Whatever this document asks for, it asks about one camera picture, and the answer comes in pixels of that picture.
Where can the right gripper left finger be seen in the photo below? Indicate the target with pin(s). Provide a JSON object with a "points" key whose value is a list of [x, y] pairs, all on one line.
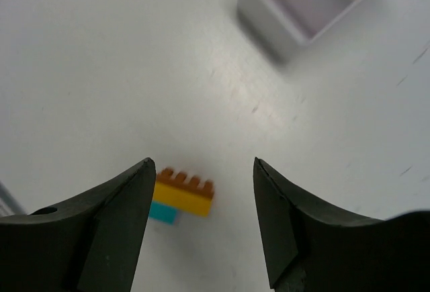
{"points": [[89, 242]]}

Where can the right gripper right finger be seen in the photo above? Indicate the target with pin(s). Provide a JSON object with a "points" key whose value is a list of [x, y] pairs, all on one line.
{"points": [[310, 244]]}

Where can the yellow orange teal lego stack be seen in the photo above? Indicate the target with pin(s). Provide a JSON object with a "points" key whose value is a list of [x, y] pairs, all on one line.
{"points": [[176, 192]]}

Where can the right white divided container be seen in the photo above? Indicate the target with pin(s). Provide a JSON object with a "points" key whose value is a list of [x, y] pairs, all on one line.
{"points": [[286, 27]]}

